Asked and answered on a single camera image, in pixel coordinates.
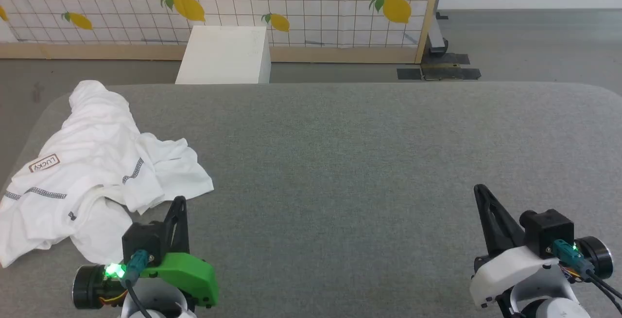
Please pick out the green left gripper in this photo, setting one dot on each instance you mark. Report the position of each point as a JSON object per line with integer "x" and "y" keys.
{"x": 192, "y": 272}

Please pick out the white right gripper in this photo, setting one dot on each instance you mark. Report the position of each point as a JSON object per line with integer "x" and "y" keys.
{"x": 510, "y": 272}

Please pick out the white long-sleeve shirt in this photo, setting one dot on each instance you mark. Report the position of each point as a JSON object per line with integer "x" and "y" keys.
{"x": 92, "y": 162}

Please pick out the black floor tape patch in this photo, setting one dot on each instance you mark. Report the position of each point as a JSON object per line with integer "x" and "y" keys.
{"x": 469, "y": 73}

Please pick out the white box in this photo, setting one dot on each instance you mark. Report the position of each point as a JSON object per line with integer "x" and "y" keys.
{"x": 223, "y": 55}

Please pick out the grey metal stand foot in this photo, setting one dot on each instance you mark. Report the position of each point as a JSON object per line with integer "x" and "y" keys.
{"x": 437, "y": 36}

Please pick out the lemon-print grid partition screen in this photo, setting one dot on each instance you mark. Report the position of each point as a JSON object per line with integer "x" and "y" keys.
{"x": 340, "y": 55}

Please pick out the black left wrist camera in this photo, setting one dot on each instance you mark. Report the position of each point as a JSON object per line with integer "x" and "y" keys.
{"x": 146, "y": 238}

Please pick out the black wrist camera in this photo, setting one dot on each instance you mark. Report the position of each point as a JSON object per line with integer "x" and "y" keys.
{"x": 546, "y": 230}
{"x": 146, "y": 238}

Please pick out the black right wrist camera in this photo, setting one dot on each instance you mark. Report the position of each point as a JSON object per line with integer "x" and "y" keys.
{"x": 546, "y": 230}

